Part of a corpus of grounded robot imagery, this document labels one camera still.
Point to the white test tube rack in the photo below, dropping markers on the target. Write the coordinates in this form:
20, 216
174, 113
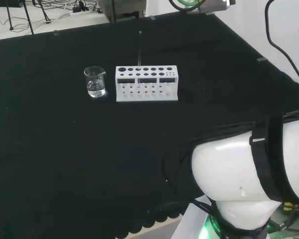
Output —
145, 84

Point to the yellow stop button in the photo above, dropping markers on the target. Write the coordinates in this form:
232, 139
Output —
292, 206

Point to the white power strip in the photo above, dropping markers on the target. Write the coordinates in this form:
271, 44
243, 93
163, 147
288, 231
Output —
78, 13

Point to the black bench cloth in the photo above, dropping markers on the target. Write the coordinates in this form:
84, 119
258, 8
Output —
64, 137

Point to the black tripod leg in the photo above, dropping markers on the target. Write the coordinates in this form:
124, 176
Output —
45, 13
10, 17
28, 17

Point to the black power adapter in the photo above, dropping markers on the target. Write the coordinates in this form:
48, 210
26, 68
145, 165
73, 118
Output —
80, 7

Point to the clear glass rod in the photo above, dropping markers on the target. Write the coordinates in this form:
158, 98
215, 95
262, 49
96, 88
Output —
139, 49

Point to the clear glass beaker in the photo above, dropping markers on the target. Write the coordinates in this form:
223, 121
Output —
96, 82

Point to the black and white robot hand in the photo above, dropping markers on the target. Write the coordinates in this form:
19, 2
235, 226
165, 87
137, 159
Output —
214, 6

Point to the black box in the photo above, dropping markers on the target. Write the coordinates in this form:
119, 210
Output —
7, 3

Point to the grey metal box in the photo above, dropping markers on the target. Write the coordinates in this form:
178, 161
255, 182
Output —
124, 8

